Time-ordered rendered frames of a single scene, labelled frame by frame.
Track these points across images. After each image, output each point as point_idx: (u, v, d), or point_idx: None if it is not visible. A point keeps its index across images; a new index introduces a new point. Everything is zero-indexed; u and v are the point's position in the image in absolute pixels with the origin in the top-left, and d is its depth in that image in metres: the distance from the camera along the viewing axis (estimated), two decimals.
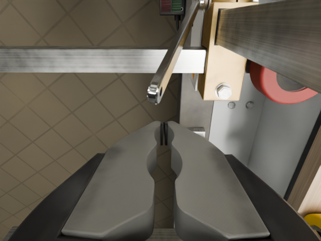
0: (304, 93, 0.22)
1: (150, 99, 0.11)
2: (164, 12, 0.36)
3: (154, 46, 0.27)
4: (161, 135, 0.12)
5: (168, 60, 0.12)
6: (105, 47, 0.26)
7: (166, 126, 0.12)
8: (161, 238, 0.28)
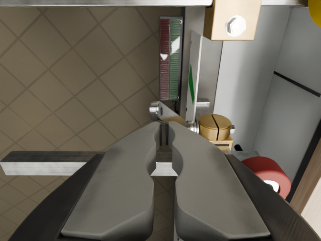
0: None
1: (152, 108, 0.12)
2: (163, 99, 0.43)
3: None
4: (160, 136, 0.12)
5: (167, 107, 0.15)
6: None
7: (167, 126, 0.12)
8: None
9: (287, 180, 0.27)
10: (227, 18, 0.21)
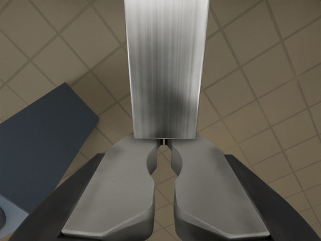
0: None
1: None
2: None
3: None
4: None
5: None
6: None
7: None
8: None
9: None
10: None
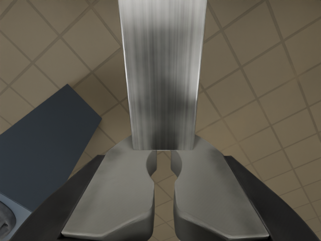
0: None
1: None
2: None
3: None
4: None
5: None
6: None
7: None
8: None
9: None
10: None
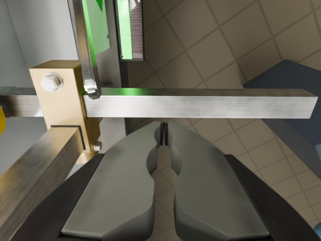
0: None
1: (95, 97, 0.11)
2: None
3: None
4: (161, 135, 0.12)
5: (88, 60, 0.12)
6: None
7: (166, 126, 0.12)
8: None
9: None
10: (64, 88, 0.22)
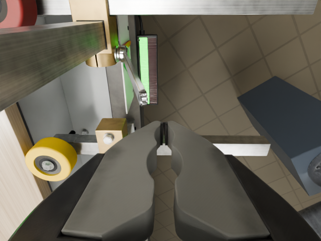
0: None
1: (144, 101, 0.15)
2: (153, 37, 0.43)
3: None
4: (161, 135, 0.12)
5: (136, 94, 0.18)
6: (173, 14, 0.28)
7: (166, 126, 0.12)
8: None
9: None
10: (114, 140, 0.36)
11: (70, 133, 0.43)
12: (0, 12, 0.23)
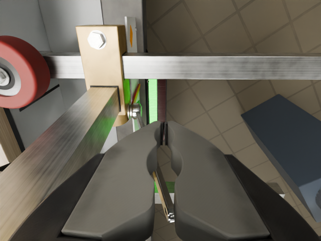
0: None
1: (173, 220, 0.14)
2: (163, 78, 0.42)
3: None
4: (161, 135, 0.12)
5: (160, 193, 0.17)
6: (188, 75, 0.28)
7: (166, 126, 0.12)
8: None
9: None
10: None
11: None
12: (13, 86, 0.22)
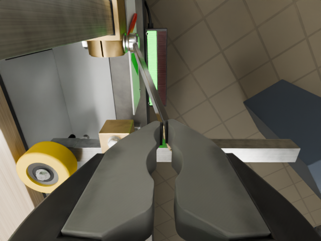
0: None
1: None
2: (163, 30, 0.39)
3: None
4: (161, 135, 0.12)
5: None
6: None
7: (166, 125, 0.12)
8: None
9: None
10: None
11: (69, 137, 0.38)
12: None
